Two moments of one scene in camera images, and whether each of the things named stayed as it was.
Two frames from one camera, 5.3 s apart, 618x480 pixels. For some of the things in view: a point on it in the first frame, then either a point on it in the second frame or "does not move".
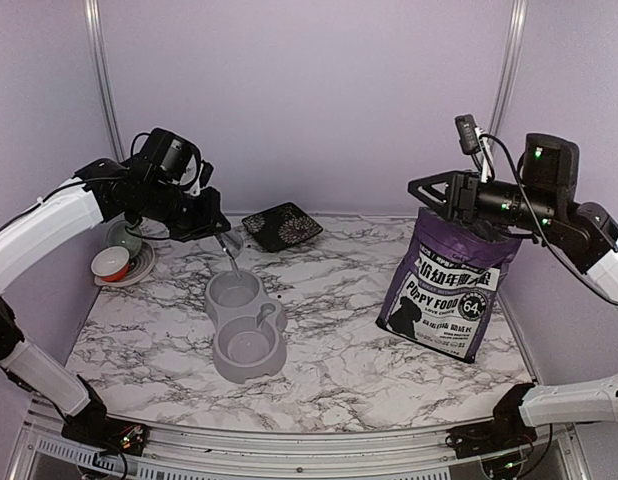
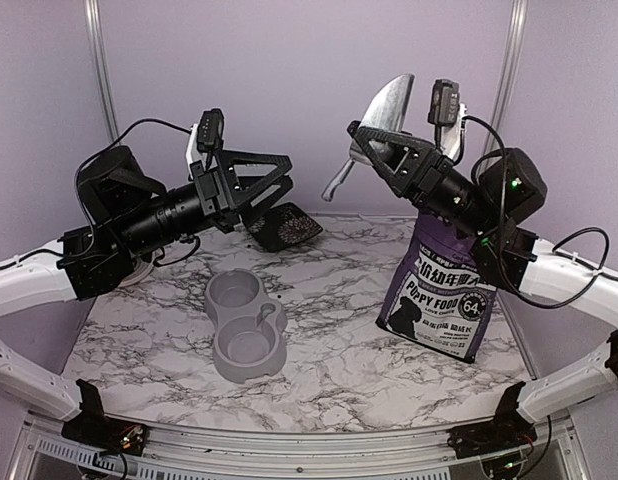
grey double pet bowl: [249, 327] does not move
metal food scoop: [233, 243] to [387, 111]
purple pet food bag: [443, 292] does not move
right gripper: [463, 194] to [418, 169]
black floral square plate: [282, 226] does not move
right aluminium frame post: [510, 63] does not move
